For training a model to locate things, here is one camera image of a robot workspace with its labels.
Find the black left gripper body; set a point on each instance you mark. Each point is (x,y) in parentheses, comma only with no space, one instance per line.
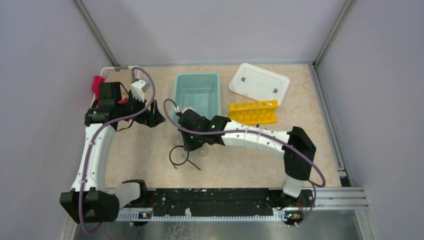
(135,105)

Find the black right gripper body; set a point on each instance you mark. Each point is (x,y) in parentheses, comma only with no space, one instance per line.
(192,142)

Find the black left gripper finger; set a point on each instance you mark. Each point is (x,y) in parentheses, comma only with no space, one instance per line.
(156,117)
(154,108)

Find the yellow test tube rack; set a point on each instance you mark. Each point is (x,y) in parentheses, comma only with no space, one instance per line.
(254,113)

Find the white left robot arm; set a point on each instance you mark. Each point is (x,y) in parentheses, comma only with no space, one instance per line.
(88,200)

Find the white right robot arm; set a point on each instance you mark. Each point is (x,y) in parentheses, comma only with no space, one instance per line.
(294,146)

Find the clear glass flask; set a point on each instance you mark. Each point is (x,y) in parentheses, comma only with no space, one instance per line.
(176,139)

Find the teal plastic bin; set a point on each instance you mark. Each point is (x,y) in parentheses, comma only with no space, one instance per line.
(200,91)

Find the small clear glass dish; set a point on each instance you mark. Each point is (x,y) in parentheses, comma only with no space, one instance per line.
(185,155)

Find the clear glass beaker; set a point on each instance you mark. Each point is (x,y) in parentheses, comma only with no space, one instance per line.
(203,152)

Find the white perforated plastic basket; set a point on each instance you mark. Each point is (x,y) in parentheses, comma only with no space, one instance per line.
(108,75)

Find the pink cloth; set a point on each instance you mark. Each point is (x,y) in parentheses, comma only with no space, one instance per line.
(108,94)

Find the white plastic tray lid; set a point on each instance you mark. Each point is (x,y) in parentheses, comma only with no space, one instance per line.
(259,84)

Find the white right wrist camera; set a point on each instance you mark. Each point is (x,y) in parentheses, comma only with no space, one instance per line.
(180,110)

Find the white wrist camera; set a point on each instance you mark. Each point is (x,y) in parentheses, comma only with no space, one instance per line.
(138,89)
(180,110)

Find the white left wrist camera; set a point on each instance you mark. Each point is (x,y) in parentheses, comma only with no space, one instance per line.
(138,89)

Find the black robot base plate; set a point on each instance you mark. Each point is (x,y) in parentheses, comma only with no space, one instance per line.
(219,204)

